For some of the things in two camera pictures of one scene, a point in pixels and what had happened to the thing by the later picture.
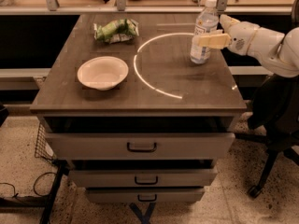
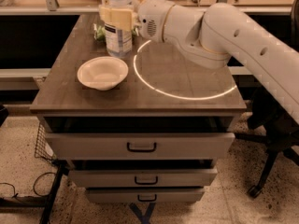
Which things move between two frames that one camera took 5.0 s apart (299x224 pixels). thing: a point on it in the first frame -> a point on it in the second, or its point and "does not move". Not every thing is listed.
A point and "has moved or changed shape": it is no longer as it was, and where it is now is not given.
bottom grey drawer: [142, 195] does not move
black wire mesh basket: [43, 149] does not move
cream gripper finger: [215, 41] -> [125, 19]
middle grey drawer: [142, 177] does not move
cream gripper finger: [227, 21] -> [136, 3]
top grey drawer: [140, 146] does not move
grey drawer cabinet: [160, 135] does not move
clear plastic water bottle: [206, 21] has moved or changed shape
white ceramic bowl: [102, 73] does not move
